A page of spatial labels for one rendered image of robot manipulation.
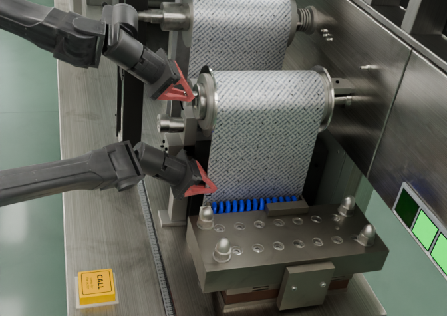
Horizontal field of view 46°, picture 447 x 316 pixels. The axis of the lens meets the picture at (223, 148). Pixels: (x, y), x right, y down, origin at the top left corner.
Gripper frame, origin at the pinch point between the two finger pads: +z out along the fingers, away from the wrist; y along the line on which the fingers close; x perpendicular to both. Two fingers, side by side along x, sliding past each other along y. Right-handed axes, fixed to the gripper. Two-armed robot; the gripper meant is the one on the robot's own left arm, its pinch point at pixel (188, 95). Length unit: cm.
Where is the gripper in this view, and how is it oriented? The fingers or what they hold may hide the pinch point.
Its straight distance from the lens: 107.6
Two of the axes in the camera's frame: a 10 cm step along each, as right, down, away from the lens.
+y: 2.9, 6.3, -7.2
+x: 7.0, -6.5, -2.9
